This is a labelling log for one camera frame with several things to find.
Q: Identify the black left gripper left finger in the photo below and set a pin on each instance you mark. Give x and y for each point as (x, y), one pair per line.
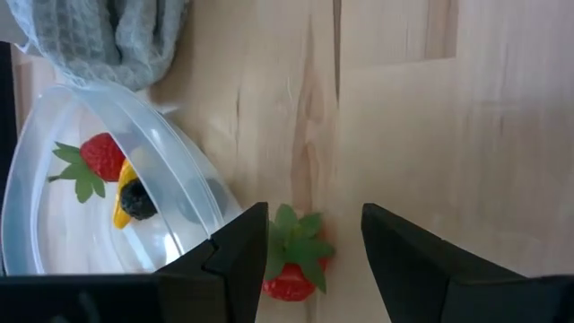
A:
(224, 278)

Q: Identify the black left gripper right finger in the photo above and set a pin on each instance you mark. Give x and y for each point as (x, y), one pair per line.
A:
(426, 278)

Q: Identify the red strawberry with green leaves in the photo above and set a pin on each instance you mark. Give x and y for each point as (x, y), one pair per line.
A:
(104, 156)
(291, 282)

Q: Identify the dark blackberry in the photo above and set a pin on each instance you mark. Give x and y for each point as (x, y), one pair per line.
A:
(135, 200)

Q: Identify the small yellow pepper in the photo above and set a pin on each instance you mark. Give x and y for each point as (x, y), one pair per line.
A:
(123, 215)

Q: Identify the clear plastic tupperware container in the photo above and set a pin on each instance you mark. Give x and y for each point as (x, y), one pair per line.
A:
(58, 242)

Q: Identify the grey waffle cloth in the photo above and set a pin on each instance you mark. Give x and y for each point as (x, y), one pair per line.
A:
(103, 40)

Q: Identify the black aluminium table frame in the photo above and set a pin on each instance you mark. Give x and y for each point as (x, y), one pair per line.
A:
(5, 112)

